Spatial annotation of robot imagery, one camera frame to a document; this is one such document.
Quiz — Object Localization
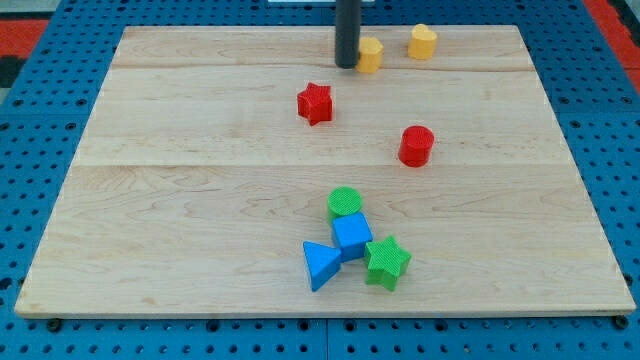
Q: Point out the red star block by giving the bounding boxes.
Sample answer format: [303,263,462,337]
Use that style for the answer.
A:
[297,82,333,126]

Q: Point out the green star block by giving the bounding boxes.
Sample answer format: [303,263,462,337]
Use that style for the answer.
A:
[364,236,412,292]

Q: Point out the green cylinder block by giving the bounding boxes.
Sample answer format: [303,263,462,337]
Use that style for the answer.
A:
[327,186,363,222]

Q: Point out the blue cube block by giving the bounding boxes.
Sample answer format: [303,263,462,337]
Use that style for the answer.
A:
[332,212,373,262]

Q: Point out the blue triangle block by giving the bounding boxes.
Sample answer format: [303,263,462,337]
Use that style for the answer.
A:
[303,241,342,292]

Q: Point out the light wooden board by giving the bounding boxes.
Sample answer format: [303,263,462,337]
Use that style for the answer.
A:
[15,25,636,319]

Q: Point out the red cylinder block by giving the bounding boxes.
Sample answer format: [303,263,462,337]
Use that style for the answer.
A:
[398,125,435,167]

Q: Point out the yellow hexagon block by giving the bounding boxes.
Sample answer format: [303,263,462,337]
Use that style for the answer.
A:
[355,37,384,74]

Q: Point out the yellow heart block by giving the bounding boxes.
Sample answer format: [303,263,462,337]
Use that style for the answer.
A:
[407,23,438,60]

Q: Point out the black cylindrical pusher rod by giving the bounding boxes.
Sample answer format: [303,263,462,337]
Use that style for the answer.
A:
[334,0,361,69]

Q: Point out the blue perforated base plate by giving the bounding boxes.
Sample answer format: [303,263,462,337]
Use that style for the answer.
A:
[1,0,639,359]

